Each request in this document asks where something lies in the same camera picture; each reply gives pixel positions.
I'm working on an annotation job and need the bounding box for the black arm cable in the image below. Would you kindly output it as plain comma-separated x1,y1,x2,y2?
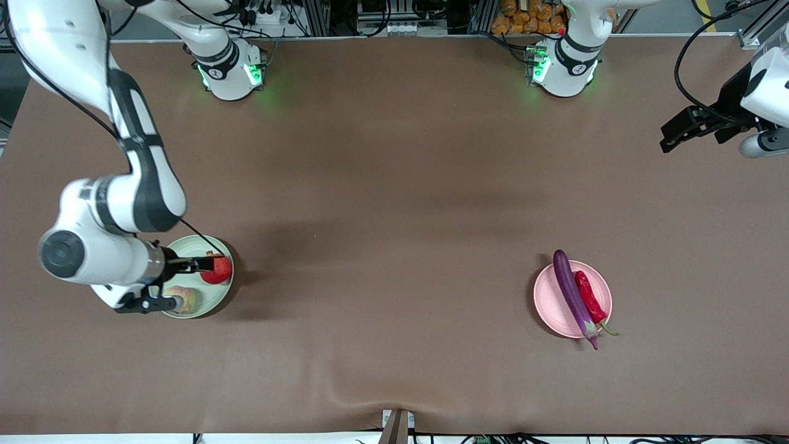
674,0,772,125
0,0,211,261

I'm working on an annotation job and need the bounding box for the white power strip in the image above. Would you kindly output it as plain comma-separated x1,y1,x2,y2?
237,2,292,27

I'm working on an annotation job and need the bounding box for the red pomegranate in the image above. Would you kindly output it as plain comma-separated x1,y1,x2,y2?
202,252,234,286

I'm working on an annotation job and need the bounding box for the red chili pepper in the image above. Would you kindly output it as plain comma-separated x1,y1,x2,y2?
574,270,619,337

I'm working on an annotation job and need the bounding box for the grey metal table bracket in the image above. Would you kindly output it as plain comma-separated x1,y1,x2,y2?
379,409,415,444

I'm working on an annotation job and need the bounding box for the yellow pink peach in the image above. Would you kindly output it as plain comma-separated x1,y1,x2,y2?
163,286,197,315

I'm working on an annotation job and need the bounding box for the aluminium profile frame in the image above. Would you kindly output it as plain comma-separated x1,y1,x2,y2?
735,0,789,51

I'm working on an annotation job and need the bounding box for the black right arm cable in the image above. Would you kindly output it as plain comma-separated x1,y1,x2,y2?
0,0,211,261

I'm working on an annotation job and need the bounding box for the pink plate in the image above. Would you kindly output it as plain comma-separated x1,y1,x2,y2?
534,260,613,339

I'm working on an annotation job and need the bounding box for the brown table cloth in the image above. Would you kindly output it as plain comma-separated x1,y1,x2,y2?
0,36,789,435

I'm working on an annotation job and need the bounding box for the purple eggplant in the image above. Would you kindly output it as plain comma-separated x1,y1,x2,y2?
553,249,600,351

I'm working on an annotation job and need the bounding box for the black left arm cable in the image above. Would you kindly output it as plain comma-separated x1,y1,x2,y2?
674,0,772,125

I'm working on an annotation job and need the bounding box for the light green plate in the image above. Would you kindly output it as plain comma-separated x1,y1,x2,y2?
159,235,235,319

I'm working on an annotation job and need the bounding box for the bag of orange fruits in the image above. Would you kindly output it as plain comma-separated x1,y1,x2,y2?
491,0,568,36

